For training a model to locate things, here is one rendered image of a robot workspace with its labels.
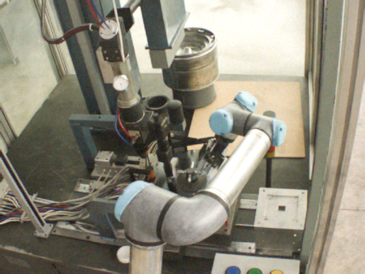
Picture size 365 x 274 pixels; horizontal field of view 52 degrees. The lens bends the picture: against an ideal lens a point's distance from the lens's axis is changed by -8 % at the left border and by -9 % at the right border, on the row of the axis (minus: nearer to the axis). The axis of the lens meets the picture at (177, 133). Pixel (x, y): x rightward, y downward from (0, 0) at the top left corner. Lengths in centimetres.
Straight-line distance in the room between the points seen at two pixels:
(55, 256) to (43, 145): 74
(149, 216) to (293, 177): 96
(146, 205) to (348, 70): 52
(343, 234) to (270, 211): 114
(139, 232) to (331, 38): 60
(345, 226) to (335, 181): 161
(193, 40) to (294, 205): 108
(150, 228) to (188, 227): 9
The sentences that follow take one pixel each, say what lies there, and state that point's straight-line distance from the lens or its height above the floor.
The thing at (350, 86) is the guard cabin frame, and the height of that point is 160.
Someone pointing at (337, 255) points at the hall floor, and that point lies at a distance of 244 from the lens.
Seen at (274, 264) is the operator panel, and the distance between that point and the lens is 133.
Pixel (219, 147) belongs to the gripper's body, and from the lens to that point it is 132.
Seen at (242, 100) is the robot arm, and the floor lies 130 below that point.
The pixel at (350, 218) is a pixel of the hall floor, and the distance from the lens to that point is 260.
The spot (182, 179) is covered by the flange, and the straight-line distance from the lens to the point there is 149.
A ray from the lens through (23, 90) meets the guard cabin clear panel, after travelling 249.
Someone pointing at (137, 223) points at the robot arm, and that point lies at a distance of 94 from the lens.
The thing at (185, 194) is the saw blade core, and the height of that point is 95.
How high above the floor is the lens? 204
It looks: 40 degrees down
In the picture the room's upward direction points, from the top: 11 degrees counter-clockwise
